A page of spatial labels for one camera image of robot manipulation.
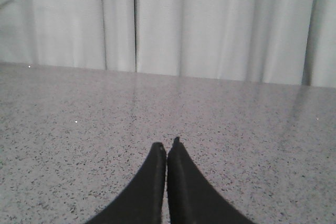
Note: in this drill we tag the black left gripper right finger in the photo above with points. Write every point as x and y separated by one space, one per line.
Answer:
192 199

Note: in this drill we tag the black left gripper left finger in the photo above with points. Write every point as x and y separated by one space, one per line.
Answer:
141 200

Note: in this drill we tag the white pleated curtain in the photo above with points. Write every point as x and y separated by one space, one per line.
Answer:
272 41

